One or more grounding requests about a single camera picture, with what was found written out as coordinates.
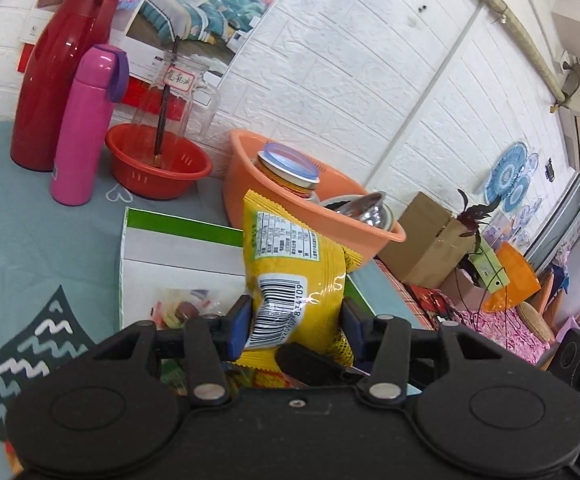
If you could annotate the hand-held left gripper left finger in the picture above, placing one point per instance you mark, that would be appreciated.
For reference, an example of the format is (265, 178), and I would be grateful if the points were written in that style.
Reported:
(240, 327)

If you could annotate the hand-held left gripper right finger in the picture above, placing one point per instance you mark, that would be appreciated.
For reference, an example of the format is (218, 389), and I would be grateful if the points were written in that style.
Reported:
(352, 327)

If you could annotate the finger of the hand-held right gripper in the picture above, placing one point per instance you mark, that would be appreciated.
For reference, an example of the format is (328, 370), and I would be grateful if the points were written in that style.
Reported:
(310, 362)

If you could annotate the clear dried fruit snack packet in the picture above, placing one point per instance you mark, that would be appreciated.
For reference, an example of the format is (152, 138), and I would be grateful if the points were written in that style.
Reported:
(184, 305)

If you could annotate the yellow snack packet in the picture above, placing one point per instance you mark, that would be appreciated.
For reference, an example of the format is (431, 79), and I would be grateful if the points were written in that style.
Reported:
(295, 260)

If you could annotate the white green cardboard box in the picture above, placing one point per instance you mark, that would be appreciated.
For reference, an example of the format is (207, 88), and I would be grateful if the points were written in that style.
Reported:
(169, 260)

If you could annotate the red package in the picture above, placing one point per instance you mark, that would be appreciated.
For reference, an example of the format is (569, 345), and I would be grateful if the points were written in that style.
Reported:
(427, 300)

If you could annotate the brown cardboard box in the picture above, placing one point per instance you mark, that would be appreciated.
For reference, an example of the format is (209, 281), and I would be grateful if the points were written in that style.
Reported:
(425, 245)

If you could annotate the metal bowl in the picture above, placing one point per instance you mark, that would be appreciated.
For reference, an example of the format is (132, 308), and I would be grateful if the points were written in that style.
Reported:
(370, 215)

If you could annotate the pink cardboard box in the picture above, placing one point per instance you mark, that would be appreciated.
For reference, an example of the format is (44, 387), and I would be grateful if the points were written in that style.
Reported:
(462, 287)

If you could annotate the pink floral cloth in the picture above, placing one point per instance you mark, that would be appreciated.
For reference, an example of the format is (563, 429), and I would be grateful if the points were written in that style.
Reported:
(500, 330)

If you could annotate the light green box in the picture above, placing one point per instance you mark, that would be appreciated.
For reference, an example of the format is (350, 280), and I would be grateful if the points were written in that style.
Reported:
(490, 267)

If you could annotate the orange plastic basin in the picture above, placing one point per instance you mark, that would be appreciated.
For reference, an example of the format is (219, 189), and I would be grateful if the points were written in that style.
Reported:
(250, 170)

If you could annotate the purple leaf plant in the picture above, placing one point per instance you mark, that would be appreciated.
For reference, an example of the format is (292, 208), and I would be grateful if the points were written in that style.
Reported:
(472, 217)

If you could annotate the orange bag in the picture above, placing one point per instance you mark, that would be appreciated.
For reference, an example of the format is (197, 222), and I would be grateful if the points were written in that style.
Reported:
(517, 270)

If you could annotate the jar with blue lid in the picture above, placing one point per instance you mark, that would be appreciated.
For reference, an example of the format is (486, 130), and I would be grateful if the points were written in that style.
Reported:
(290, 160)

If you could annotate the red plastic colander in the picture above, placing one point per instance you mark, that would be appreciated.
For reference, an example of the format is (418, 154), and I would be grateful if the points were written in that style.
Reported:
(144, 180)

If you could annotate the woven straw cushion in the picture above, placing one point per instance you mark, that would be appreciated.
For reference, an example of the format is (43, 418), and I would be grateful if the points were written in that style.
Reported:
(535, 322)

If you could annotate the orange cushion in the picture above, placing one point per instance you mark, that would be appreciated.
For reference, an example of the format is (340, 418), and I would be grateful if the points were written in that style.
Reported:
(552, 295)

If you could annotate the small blue round decoration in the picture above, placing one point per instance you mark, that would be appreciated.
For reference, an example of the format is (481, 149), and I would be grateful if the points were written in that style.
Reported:
(517, 195)

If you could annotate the large blue round decoration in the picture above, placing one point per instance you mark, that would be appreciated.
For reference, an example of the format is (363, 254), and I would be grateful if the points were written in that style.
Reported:
(507, 170)

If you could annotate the dark stirring stick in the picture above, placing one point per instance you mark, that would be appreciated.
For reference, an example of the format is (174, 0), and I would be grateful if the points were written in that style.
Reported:
(162, 120)

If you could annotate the clear glass pitcher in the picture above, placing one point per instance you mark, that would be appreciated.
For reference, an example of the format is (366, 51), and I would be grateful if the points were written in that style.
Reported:
(199, 105)

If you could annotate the teal printed tablecloth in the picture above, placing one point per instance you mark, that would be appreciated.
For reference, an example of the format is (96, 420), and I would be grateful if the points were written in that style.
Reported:
(19, 240)

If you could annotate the pink insulated bottle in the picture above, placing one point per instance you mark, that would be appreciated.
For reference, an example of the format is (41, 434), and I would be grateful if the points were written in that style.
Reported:
(79, 135)

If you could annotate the red thermos jug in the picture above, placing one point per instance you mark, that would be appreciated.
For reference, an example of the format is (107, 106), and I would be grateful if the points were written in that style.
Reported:
(44, 85)

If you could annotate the black wall hanger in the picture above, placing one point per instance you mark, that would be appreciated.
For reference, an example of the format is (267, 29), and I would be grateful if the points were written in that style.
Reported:
(550, 170)

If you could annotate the teal bedding wall poster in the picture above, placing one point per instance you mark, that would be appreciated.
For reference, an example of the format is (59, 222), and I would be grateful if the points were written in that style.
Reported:
(209, 10)

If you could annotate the wrapped wall pipe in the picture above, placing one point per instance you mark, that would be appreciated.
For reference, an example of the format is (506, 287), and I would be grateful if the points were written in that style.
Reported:
(520, 30)

